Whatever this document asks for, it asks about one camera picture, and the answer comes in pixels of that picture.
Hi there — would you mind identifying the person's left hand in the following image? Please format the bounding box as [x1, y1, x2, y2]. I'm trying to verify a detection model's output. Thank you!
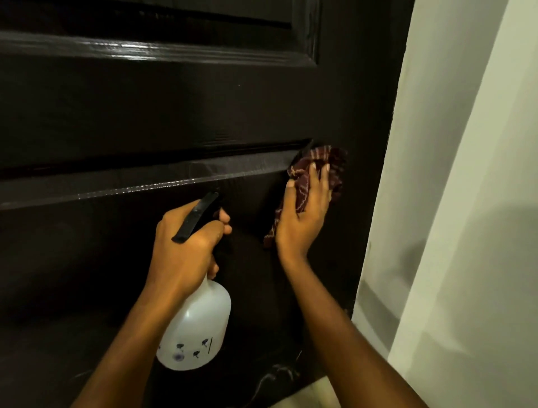
[144, 200, 233, 296]

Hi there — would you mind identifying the person's right hand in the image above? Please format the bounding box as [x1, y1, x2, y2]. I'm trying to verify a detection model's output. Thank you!
[275, 163, 335, 263]

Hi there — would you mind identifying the maroon checked cleaning cloth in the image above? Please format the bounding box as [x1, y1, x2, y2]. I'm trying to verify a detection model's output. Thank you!
[263, 145, 348, 249]

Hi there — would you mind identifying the white spray bottle black nozzle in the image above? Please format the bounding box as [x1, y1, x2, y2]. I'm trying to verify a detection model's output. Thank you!
[156, 192, 232, 372]

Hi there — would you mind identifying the person's left forearm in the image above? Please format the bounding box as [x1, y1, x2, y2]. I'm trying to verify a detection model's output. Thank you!
[71, 282, 198, 408]

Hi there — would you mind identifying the person's right forearm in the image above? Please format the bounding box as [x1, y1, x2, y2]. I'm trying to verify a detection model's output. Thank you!
[279, 254, 429, 408]

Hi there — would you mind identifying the dark brown panelled door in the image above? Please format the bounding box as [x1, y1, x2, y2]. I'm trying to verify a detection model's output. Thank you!
[0, 0, 417, 408]

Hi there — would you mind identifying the white door frame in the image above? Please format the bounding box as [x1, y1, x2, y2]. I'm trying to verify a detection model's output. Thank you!
[351, 0, 538, 408]

